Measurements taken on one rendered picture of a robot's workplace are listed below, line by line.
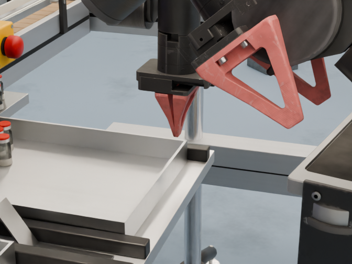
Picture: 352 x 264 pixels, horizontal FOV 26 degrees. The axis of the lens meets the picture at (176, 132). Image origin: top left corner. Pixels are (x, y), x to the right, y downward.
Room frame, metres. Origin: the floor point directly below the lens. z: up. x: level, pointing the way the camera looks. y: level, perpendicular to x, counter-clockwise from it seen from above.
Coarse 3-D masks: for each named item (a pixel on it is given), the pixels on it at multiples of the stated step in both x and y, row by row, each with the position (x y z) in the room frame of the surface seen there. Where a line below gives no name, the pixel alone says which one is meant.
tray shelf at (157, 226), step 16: (192, 160) 1.05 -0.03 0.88; (208, 160) 1.06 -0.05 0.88; (192, 176) 1.00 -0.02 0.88; (176, 192) 0.95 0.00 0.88; (192, 192) 0.97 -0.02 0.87; (160, 208) 0.90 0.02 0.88; (176, 208) 0.90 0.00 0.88; (144, 224) 0.86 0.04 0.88; (160, 224) 0.86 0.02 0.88; (160, 240) 0.83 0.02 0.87
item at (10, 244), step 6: (0, 240) 0.76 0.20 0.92; (6, 240) 0.76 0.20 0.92; (0, 246) 0.76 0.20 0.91; (6, 246) 0.75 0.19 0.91; (12, 246) 0.76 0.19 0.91; (0, 252) 0.74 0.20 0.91; (6, 252) 0.74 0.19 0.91; (12, 252) 0.75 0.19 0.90; (0, 258) 0.73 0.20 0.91; (6, 258) 0.74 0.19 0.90; (12, 258) 0.75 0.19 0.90
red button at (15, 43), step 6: (12, 36) 1.27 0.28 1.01; (18, 36) 1.27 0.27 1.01; (6, 42) 1.26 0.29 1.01; (12, 42) 1.25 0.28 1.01; (18, 42) 1.26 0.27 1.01; (6, 48) 1.25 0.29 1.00; (12, 48) 1.25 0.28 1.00; (18, 48) 1.26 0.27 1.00; (6, 54) 1.25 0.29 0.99; (12, 54) 1.25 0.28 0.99; (18, 54) 1.26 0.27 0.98
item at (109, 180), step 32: (32, 128) 1.13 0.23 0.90; (64, 128) 1.11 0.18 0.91; (32, 160) 1.05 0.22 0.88; (64, 160) 1.05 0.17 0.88; (96, 160) 1.05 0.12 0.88; (128, 160) 1.05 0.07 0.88; (160, 160) 1.05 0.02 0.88; (0, 192) 0.95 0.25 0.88; (32, 192) 0.95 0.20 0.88; (64, 192) 0.95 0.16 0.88; (96, 192) 0.95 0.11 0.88; (128, 192) 0.95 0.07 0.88; (160, 192) 0.93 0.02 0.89; (64, 224) 0.83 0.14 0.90; (96, 224) 0.81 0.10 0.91; (128, 224) 0.82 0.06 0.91
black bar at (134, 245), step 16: (0, 224) 0.83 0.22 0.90; (32, 224) 0.83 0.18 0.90; (48, 224) 0.83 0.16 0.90; (48, 240) 0.81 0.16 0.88; (64, 240) 0.81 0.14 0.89; (80, 240) 0.80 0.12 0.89; (96, 240) 0.79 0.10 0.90; (112, 240) 0.79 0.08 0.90; (128, 240) 0.79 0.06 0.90; (144, 240) 0.79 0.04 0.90; (128, 256) 0.78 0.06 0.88; (144, 256) 0.78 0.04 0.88
